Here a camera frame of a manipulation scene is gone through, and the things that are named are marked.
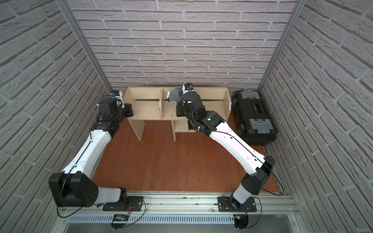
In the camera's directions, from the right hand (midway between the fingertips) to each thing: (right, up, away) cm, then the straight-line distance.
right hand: (182, 102), depth 70 cm
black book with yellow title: (+4, -12, -1) cm, 13 cm away
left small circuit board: (-33, -59, +3) cm, 68 cm away
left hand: (-33, +1, +10) cm, 35 cm away
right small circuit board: (+29, -59, 0) cm, 66 cm away
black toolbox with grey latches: (+42, -9, +18) cm, 47 cm away
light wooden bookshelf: (-20, +1, +18) cm, 26 cm away
